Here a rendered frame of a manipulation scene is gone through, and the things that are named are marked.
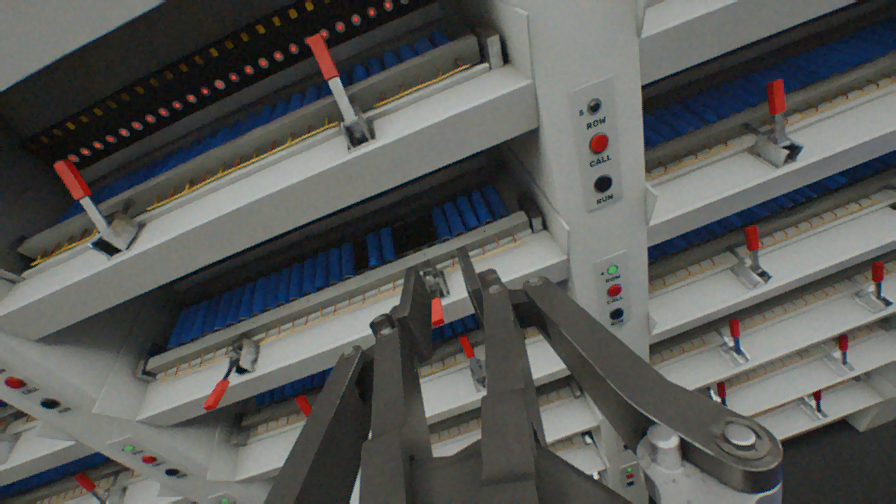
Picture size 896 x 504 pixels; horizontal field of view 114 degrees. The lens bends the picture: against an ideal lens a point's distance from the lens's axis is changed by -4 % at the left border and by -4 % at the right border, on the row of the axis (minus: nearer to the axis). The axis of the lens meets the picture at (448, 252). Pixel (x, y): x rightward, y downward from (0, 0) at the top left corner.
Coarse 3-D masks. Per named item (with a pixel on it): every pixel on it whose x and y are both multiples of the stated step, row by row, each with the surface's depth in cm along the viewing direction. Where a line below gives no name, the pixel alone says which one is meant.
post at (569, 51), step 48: (528, 0) 23; (576, 0) 23; (624, 0) 24; (576, 48) 25; (624, 48) 26; (624, 96) 28; (528, 144) 34; (576, 144) 29; (624, 144) 30; (576, 192) 32; (624, 192) 32; (576, 240) 35; (624, 240) 35; (576, 288) 38; (624, 336) 44
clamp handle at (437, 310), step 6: (432, 276) 36; (432, 282) 36; (432, 288) 35; (432, 294) 34; (438, 294) 34; (432, 300) 33; (438, 300) 33; (432, 306) 32; (438, 306) 32; (432, 312) 32; (438, 312) 31; (432, 318) 31; (438, 318) 30; (438, 324) 31
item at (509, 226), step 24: (456, 240) 39; (480, 240) 38; (408, 264) 39; (336, 288) 40; (360, 288) 40; (288, 312) 40; (312, 312) 41; (216, 336) 41; (168, 360) 41; (192, 360) 42; (216, 360) 41
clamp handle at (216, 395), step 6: (234, 354) 38; (234, 360) 38; (234, 366) 37; (228, 372) 36; (222, 378) 36; (228, 378) 35; (216, 384) 35; (222, 384) 34; (228, 384) 35; (216, 390) 34; (222, 390) 34; (210, 396) 33; (216, 396) 33; (222, 396) 34; (210, 402) 32; (216, 402) 33; (204, 408) 32; (210, 408) 32
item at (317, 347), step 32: (480, 160) 46; (512, 160) 43; (512, 192) 45; (320, 224) 47; (480, 224) 43; (544, 224) 39; (256, 256) 49; (480, 256) 39; (512, 256) 38; (544, 256) 37; (512, 288) 38; (160, 320) 48; (352, 320) 39; (448, 320) 40; (128, 352) 42; (160, 352) 44; (288, 352) 39; (320, 352) 38; (128, 384) 40; (160, 384) 42; (192, 384) 40; (256, 384) 40; (128, 416) 39; (160, 416) 40; (192, 416) 42
